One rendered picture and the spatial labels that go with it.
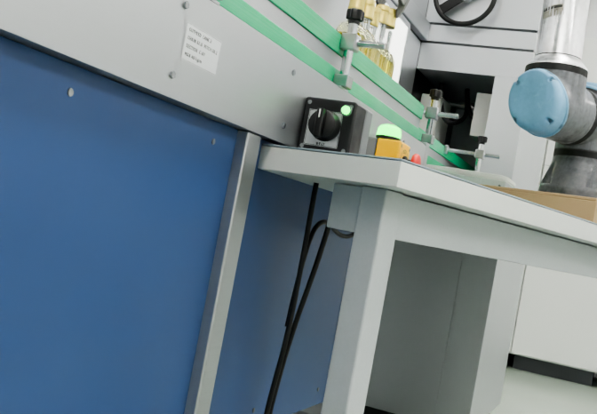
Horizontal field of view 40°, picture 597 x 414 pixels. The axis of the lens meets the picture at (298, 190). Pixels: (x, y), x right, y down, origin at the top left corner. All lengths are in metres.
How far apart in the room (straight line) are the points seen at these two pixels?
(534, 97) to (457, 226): 0.45
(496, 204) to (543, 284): 4.25
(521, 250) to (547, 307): 4.04
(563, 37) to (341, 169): 0.71
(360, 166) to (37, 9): 0.47
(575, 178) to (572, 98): 0.17
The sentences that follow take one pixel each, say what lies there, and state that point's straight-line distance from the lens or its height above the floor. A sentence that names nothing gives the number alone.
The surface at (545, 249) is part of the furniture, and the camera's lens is 1.52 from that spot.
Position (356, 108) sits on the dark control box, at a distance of 1.19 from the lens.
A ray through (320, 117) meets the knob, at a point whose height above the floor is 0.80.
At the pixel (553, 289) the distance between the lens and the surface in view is 5.46.
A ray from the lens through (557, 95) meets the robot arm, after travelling 1.58.
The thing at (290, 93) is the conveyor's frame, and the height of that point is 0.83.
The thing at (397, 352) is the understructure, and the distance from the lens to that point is 2.80.
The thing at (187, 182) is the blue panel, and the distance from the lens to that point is 0.98.
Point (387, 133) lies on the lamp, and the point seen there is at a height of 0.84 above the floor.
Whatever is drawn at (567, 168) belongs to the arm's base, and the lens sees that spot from 1.70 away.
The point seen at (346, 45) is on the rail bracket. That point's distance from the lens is 1.36.
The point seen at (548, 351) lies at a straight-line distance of 5.48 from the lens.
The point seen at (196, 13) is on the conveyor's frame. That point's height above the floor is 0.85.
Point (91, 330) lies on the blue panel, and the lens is 0.88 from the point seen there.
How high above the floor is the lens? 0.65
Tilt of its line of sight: 2 degrees up
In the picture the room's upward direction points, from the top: 11 degrees clockwise
